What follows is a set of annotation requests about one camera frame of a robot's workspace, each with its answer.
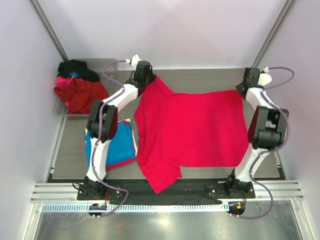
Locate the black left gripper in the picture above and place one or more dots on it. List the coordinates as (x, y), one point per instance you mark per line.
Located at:
(152, 77)

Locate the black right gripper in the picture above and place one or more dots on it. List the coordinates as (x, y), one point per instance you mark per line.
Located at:
(238, 86)

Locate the crimson pink t-shirt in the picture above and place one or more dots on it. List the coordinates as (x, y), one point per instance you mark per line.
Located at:
(196, 130)

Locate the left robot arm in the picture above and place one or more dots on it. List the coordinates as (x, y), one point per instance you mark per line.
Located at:
(102, 125)

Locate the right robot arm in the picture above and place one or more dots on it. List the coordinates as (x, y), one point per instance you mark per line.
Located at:
(266, 133)

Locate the grey plastic bin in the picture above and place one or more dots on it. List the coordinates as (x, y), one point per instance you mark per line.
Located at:
(103, 67)

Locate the dark red t-shirt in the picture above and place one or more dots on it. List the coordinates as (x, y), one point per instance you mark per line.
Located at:
(85, 94)

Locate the black t-shirt with blue print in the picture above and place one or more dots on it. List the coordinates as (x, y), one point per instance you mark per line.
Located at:
(77, 69)

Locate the folded blue t-shirt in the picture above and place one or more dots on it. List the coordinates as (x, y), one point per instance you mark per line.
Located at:
(120, 145)

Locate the pink t-shirt in bin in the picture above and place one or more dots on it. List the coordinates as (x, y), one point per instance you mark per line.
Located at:
(65, 89)

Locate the folded pink t-shirt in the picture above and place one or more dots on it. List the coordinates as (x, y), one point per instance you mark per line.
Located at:
(117, 165)

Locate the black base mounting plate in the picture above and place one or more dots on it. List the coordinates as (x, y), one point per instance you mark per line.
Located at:
(182, 190)

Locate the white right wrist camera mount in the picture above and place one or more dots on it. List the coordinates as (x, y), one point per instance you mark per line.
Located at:
(264, 77)

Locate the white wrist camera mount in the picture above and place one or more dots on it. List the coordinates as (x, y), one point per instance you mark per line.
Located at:
(264, 77)
(133, 61)

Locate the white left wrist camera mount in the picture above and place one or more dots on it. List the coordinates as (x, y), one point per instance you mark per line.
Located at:
(133, 61)

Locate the right aluminium frame post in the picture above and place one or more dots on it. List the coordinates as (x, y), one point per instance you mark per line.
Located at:
(282, 16)

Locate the aluminium frame post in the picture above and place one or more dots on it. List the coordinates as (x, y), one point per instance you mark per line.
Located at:
(49, 29)
(282, 16)

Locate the aluminium front rail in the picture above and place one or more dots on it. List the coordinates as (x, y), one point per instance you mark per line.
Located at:
(281, 190)

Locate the left aluminium frame post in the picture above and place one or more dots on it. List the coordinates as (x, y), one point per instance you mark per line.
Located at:
(49, 29)

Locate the slotted white cable duct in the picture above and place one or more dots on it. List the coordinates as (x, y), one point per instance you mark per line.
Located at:
(102, 208)

